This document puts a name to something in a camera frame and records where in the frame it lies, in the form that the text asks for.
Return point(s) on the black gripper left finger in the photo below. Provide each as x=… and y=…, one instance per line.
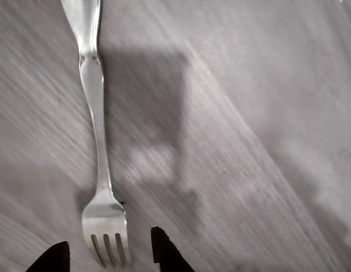
x=54, y=259

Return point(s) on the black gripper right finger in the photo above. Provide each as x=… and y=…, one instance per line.
x=165, y=252

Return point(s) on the metal fork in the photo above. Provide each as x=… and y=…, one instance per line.
x=93, y=85

